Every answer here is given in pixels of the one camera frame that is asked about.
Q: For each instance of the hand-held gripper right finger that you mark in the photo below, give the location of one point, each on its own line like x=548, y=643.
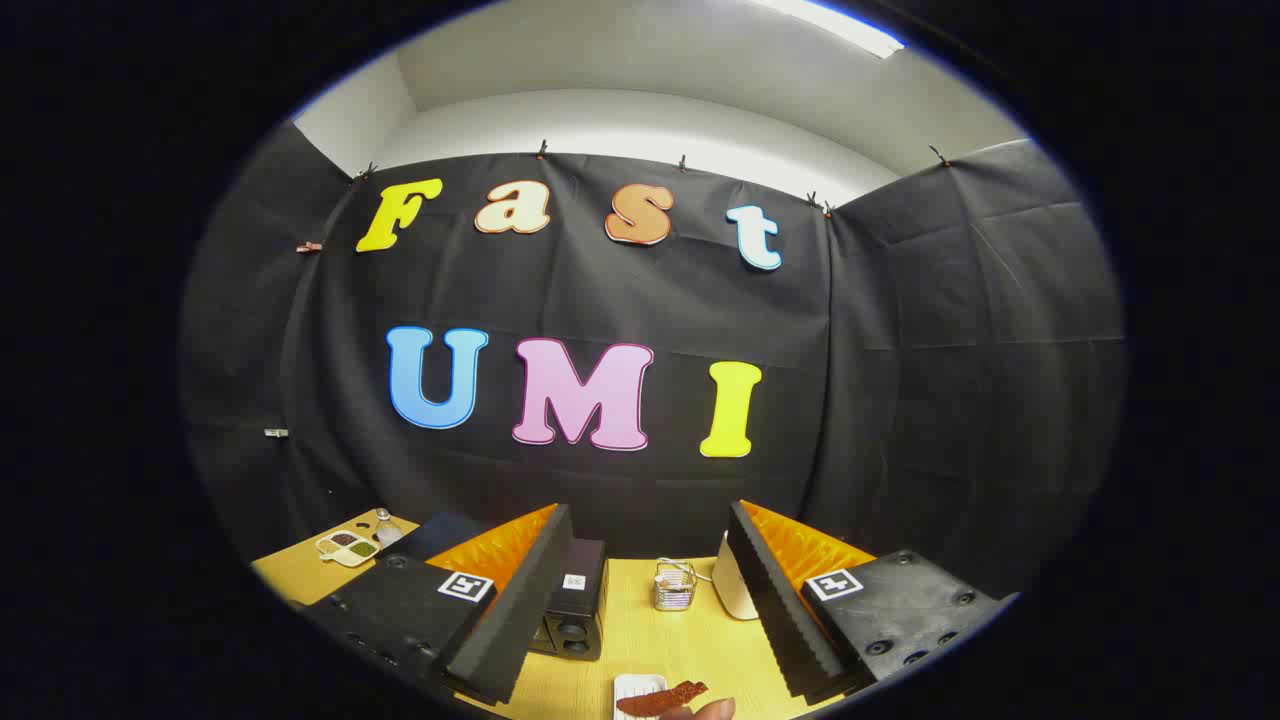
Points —
x=770, y=600

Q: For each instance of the black toaster oven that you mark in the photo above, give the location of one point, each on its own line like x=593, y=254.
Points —
x=582, y=600

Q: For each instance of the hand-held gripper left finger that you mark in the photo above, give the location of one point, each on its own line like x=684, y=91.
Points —
x=525, y=600

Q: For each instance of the brown meat slice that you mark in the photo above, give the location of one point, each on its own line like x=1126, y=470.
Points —
x=660, y=699

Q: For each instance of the sectioned plate with spices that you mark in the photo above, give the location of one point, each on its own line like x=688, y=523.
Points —
x=347, y=547

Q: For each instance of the white ribbed tray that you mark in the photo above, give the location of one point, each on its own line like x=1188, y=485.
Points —
x=632, y=685

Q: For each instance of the white slot toaster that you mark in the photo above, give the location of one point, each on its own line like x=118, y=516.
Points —
x=735, y=590

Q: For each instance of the clear plastic bottle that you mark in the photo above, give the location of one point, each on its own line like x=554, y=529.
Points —
x=386, y=527

